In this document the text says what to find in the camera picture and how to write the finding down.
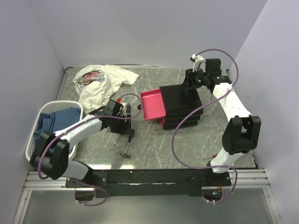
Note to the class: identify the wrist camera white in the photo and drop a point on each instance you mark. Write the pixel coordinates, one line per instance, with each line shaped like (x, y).
(197, 60)
(123, 105)

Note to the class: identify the black handled hammer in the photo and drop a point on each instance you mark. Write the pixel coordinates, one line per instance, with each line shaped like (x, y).
(125, 155)

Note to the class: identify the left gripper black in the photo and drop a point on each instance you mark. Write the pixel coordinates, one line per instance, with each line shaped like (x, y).
(124, 129)

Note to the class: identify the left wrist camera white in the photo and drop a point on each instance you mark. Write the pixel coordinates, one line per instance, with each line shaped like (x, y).
(123, 105)

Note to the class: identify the pink top drawer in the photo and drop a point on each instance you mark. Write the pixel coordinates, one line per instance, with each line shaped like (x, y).
(153, 104)

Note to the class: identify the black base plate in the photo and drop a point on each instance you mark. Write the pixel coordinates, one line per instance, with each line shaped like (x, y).
(156, 182)

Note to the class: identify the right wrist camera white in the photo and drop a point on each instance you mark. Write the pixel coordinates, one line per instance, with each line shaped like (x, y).
(197, 60)

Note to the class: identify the blue checked shirt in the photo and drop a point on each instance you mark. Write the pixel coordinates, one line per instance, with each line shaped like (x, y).
(56, 121)

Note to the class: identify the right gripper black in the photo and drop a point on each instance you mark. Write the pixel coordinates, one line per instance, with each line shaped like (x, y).
(188, 81)

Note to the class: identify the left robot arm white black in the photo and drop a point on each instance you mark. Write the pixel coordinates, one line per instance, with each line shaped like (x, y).
(51, 153)

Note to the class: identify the aluminium rail frame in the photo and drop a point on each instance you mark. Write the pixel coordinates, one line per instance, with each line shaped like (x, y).
(247, 179)

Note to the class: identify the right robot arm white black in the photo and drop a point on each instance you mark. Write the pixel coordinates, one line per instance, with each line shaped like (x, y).
(243, 129)

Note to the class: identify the white floral t-shirt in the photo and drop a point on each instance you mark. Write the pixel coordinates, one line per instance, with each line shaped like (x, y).
(95, 84)

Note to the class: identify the white laundry basket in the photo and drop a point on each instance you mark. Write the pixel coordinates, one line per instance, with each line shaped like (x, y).
(48, 108)

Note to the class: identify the black drawer cabinet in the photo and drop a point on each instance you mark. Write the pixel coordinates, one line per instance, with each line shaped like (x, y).
(178, 103)

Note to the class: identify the green screwdriver upper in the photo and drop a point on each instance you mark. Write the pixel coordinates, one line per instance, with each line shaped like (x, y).
(128, 109)

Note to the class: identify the small red screwdriver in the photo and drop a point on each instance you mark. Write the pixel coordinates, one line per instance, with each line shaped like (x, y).
(212, 156)

